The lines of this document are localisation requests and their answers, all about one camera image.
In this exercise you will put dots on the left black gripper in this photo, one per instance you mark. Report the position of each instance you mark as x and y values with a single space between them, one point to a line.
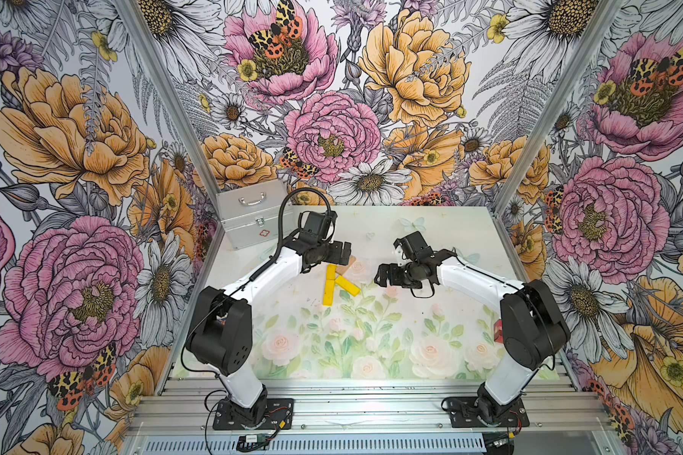
336 255

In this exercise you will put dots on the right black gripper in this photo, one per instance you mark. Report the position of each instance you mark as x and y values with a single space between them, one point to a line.
382 272

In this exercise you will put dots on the natural wooden block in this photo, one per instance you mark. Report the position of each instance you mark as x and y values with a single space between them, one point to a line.
350 262

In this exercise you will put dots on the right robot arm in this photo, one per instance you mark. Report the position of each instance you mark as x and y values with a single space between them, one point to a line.
533 327

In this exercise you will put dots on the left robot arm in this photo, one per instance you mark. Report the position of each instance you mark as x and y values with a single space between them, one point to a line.
221 334

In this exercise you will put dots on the silver metal case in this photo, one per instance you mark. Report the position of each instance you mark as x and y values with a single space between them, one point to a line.
249 215

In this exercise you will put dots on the red bandage box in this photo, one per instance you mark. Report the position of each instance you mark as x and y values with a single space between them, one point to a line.
498 332

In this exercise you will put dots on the small green circuit board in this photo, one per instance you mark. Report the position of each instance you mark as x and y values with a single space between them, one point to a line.
251 442

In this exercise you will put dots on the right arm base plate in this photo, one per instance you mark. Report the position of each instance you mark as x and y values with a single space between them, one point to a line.
480 412

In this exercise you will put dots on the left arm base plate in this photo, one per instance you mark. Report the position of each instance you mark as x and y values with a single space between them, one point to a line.
267 414

